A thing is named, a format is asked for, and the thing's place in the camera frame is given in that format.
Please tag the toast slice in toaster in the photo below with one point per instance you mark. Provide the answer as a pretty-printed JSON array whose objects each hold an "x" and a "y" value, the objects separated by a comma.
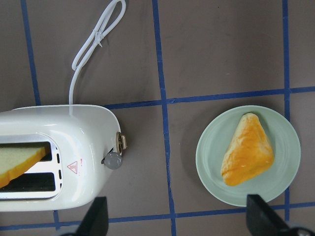
[{"x": 16, "y": 159}]

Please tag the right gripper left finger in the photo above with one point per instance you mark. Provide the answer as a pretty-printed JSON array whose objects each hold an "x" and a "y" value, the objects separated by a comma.
[{"x": 95, "y": 222}]

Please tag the triangular orange bread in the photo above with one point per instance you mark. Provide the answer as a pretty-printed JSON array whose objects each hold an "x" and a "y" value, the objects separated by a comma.
[{"x": 249, "y": 154}]

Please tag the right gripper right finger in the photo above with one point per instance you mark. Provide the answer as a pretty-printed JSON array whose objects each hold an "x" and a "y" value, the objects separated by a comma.
[{"x": 261, "y": 219}]

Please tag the white toaster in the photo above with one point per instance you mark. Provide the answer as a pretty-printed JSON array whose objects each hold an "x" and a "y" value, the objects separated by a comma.
[{"x": 85, "y": 143}]

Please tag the green plate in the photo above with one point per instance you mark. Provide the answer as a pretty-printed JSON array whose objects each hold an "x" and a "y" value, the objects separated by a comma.
[{"x": 215, "y": 140}]

